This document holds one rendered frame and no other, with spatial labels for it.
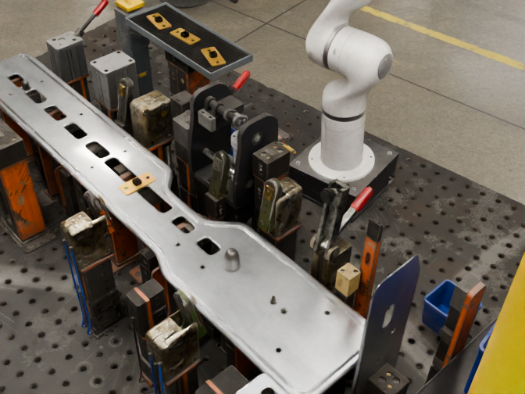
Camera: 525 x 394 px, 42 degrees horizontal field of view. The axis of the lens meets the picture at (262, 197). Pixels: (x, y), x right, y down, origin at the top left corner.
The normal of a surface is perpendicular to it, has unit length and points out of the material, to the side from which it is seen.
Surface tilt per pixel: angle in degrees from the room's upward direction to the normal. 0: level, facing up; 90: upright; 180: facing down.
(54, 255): 0
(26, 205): 90
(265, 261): 0
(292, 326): 0
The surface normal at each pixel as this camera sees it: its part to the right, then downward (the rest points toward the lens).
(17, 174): 0.67, 0.51
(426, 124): 0.02, -0.73
